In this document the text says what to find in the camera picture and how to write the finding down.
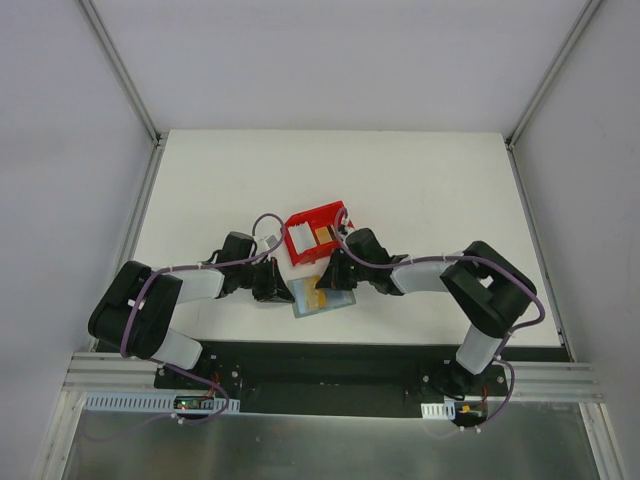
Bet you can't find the gold card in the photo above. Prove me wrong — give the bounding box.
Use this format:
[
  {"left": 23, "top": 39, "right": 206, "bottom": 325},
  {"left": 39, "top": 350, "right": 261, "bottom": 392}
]
[
  {"left": 314, "top": 225, "right": 335, "bottom": 245},
  {"left": 302, "top": 276, "right": 328, "bottom": 312}
]

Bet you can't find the red plastic bin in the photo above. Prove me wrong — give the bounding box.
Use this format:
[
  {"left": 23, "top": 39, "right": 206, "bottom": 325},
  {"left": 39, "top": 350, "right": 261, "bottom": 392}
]
[{"left": 285, "top": 201, "right": 354, "bottom": 266}]

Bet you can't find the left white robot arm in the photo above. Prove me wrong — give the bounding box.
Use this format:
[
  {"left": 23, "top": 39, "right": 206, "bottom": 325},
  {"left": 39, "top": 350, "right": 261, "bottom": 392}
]
[{"left": 88, "top": 231, "right": 295, "bottom": 389}]

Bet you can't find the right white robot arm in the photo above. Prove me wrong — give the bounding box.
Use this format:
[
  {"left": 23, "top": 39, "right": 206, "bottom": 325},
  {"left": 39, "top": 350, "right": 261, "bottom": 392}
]
[{"left": 316, "top": 228, "right": 544, "bottom": 395}]

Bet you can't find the gold card in bin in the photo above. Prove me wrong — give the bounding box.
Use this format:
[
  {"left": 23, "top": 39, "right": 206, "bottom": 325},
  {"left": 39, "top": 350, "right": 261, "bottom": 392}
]
[{"left": 314, "top": 225, "right": 335, "bottom": 245}]

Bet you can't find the stack of white cards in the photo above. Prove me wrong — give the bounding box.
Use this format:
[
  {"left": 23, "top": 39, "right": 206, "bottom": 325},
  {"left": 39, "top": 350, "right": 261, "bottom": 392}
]
[{"left": 288, "top": 223, "right": 317, "bottom": 254}]

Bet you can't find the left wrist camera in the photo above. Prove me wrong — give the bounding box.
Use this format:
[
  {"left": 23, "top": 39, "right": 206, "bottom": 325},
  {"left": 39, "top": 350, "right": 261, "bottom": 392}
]
[{"left": 257, "top": 235, "right": 279, "bottom": 252}]

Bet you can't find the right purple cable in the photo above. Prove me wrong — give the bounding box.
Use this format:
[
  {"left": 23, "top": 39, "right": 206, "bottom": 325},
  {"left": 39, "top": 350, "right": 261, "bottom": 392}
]
[{"left": 334, "top": 208, "right": 546, "bottom": 441}]

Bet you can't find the purple cable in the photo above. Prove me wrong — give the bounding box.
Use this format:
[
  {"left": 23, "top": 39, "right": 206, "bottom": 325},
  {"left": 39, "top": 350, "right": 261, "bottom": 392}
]
[
  {"left": 334, "top": 208, "right": 546, "bottom": 441},
  {"left": 79, "top": 213, "right": 287, "bottom": 444}
]

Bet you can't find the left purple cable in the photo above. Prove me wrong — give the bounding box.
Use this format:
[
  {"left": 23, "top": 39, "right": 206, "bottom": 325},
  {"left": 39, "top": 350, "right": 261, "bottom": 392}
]
[{"left": 79, "top": 213, "right": 287, "bottom": 444}]

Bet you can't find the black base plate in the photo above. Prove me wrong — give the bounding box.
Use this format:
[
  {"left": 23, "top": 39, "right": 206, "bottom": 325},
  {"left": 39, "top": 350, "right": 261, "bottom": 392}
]
[{"left": 154, "top": 339, "right": 519, "bottom": 416}]

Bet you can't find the right white cable duct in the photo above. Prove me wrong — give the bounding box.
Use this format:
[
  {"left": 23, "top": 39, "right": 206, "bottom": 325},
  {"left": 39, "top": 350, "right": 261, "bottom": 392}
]
[{"left": 420, "top": 402, "right": 456, "bottom": 421}]

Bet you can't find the white cable duct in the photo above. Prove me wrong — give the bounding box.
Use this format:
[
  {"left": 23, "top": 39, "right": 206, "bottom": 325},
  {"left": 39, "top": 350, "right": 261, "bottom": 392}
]
[
  {"left": 420, "top": 402, "right": 456, "bottom": 421},
  {"left": 85, "top": 393, "right": 241, "bottom": 415}
]

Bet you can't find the left white cable duct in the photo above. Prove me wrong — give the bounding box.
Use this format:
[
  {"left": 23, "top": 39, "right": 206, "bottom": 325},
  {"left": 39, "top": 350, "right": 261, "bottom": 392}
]
[{"left": 85, "top": 393, "right": 241, "bottom": 415}]

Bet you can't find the left aluminium frame post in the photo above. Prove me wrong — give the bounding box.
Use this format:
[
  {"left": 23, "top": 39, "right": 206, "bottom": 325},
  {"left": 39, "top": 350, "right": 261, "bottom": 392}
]
[{"left": 75, "top": 0, "right": 162, "bottom": 146}]

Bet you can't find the aluminium frame post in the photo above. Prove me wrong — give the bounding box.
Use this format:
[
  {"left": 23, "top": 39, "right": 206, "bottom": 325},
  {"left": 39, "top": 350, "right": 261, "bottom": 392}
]
[
  {"left": 505, "top": 0, "right": 605, "bottom": 151},
  {"left": 75, "top": 0, "right": 162, "bottom": 146}
]

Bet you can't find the right aluminium frame post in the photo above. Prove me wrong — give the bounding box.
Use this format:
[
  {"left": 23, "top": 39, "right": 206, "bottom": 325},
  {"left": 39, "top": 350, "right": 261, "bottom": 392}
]
[{"left": 505, "top": 0, "right": 605, "bottom": 151}]

